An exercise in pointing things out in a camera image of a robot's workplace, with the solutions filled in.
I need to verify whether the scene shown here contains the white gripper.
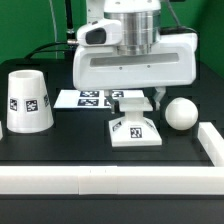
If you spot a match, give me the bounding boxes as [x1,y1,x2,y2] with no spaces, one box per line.
[73,33,197,114]

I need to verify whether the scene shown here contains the white lamp base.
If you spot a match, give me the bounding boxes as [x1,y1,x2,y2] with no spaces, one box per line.
[109,97,162,147]

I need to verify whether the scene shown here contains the white lamp bulb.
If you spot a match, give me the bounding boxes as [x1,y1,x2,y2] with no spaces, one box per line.
[165,97,198,130]

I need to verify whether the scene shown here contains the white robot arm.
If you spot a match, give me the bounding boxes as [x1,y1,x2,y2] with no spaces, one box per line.
[73,0,197,109]

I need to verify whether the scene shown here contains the white lamp shade cone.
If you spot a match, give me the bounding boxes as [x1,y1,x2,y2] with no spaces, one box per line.
[7,70,54,133]

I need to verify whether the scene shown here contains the white marker sheet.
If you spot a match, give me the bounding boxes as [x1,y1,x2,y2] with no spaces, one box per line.
[54,90,144,109]

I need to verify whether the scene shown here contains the white part at left edge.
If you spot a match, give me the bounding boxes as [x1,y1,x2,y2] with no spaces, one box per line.
[0,121,3,141]

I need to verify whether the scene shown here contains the black cable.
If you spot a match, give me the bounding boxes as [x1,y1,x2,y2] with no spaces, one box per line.
[24,0,82,60]

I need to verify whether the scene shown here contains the white table border frame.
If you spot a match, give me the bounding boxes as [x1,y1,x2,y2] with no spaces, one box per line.
[0,122,224,195]

